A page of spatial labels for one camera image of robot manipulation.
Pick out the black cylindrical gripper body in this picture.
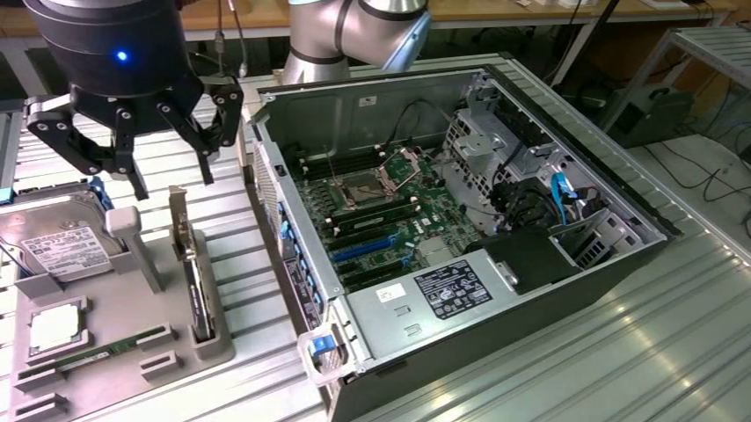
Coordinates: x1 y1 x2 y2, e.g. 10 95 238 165
21 0 205 133

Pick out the black graphics card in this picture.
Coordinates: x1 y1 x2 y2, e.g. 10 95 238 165
166 184 213 345

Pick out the blue disk carrier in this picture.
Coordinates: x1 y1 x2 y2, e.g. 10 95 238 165
10 174 117 213

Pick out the black RAM slot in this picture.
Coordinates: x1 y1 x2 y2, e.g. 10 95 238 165
294 148 382 168
290 142 380 163
297 153 385 174
300 158 388 179

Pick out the thin locking lever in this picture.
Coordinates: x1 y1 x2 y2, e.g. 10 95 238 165
320 143 340 197

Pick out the silver hard disk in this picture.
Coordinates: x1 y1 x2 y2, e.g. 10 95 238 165
0 188 116 285

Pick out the CPU socket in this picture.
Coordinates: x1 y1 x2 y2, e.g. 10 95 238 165
336 172 389 208

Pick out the metal socket cover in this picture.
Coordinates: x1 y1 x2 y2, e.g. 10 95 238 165
376 146 424 186

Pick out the installed black RAM stick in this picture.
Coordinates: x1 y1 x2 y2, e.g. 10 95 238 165
332 209 414 235

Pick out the blue expansion slot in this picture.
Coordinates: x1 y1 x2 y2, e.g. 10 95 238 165
325 235 394 263

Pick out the grey parts rack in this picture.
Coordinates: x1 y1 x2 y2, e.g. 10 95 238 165
9 206 237 422

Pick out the green motherboard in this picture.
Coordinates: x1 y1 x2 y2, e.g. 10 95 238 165
286 140 470 294

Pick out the black expansion slot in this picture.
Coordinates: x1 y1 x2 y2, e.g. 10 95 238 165
342 266 412 287
337 258 405 277

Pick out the silver disk bay cage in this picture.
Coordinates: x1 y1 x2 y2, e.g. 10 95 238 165
440 107 512 194

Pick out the silver CPU chip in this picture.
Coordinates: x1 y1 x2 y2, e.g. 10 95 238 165
28 305 82 353

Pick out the silver chipset heatsink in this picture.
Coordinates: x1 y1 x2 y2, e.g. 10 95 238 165
414 239 457 261

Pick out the green RAM stick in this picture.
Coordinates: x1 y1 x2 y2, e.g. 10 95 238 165
53 329 160 370

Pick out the grey power supply unit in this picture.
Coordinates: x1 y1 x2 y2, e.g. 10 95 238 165
342 251 522 362

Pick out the black plastic fan shroud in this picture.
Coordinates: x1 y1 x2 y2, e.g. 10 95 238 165
465 228 585 296

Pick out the open black PC case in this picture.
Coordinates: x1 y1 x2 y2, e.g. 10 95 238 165
238 63 685 422

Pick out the black box device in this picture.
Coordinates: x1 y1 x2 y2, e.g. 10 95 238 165
612 85 697 149

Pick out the metal slat shelf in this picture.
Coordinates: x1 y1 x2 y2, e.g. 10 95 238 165
602 24 751 133

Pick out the aluminium frame post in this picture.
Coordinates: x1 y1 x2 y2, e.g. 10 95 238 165
0 98 28 190

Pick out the black disk wire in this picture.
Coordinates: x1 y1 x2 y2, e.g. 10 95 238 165
0 240 29 282

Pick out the black power wire bundle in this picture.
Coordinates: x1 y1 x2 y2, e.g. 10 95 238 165
490 180 558 232

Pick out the blue SATA wire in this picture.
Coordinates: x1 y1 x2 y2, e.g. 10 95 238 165
549 172 580 229

